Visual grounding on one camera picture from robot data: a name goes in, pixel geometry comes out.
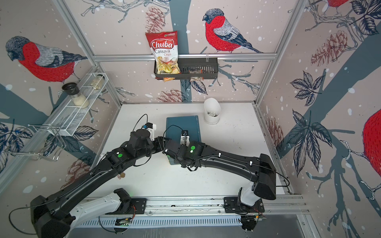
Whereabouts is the red Chuba cassava chips bag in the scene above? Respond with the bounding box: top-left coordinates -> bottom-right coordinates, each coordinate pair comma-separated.
145,31 -> 181,78

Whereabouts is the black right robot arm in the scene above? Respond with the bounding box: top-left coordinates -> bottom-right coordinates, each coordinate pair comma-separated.
160,138 -> 279,207

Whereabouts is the black hanging wire basket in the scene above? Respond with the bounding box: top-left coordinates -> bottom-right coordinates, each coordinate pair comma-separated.
153,58 -> 218,80

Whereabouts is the teal drawer cabinet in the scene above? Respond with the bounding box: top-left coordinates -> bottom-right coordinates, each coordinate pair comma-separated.
163,116 -> 204,171

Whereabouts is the black lid spice jar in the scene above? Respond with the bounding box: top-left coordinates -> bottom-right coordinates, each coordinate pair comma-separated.
62,82 -> 89,109

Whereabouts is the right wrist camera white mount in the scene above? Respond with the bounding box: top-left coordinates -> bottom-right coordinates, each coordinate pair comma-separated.
180,130 -> 190,146

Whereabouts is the aluminium horizontal back rail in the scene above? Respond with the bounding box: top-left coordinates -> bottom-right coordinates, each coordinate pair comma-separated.
93,53 -> 278,62

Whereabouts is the white wire wall shelf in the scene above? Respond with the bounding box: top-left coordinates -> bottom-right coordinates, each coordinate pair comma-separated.
42,72 -> 109,136

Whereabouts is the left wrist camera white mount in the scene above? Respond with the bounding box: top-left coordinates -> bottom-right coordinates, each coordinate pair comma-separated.
142,123 -> 156,141

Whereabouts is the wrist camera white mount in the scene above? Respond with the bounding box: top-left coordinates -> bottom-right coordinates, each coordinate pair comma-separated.
180,130 -> 190,146
142,123 -> 156,141

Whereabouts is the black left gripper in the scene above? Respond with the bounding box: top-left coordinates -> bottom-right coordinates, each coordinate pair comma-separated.
136,136 -> 173,160

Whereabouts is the snack packet in basket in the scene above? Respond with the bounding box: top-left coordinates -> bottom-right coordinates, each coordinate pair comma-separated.
190,69 -> 203,85

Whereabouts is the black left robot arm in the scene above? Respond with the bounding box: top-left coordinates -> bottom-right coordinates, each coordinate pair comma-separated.
30,129 -> 165,238

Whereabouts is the small white lid jar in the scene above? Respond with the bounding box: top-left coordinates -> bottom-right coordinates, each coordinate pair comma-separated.
90,74 -> 104,90

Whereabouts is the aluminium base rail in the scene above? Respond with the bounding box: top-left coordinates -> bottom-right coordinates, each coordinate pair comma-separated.
78,195 -> 312,232

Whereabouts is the white cylindrical cup holder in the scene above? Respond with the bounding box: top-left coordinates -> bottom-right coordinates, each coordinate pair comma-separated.
203,98 -> 221,125

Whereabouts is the chrome wire hook rack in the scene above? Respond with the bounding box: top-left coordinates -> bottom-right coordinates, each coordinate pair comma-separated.
1,124 -> 67,163

